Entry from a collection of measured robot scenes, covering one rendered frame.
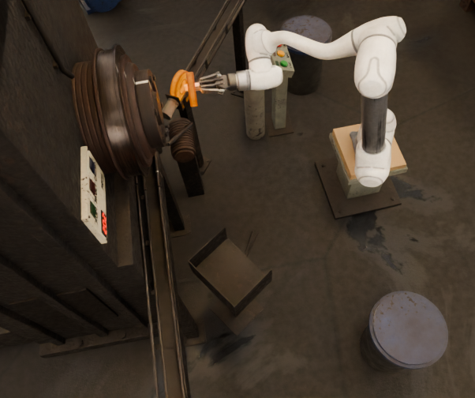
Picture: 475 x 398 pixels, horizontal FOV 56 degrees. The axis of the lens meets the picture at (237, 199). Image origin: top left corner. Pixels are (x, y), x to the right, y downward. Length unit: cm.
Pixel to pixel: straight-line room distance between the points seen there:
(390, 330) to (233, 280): 69
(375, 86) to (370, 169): 55
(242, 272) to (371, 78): 90
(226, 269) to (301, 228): 84
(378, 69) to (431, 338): 111
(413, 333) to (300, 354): 61
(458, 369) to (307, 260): 89
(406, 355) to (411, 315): 17
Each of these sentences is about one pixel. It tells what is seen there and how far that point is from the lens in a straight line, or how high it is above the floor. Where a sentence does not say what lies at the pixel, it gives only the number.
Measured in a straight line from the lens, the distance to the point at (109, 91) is 150.
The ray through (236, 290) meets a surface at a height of 59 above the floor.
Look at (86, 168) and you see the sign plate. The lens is 145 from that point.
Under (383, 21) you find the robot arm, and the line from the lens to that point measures 183.
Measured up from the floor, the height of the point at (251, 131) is 9.
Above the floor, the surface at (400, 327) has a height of 43.
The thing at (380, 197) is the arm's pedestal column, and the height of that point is 2.
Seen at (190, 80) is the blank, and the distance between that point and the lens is 205.
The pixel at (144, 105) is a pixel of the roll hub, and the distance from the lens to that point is 156.
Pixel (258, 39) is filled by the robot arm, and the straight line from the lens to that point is 211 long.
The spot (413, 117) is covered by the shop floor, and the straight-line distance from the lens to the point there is 317.
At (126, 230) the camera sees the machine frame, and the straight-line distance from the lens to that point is 173.
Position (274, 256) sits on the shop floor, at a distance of 255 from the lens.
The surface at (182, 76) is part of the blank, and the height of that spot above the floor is 76.
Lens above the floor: 238
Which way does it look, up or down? 61 degrees down
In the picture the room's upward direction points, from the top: 7 degrees counter-clockwise
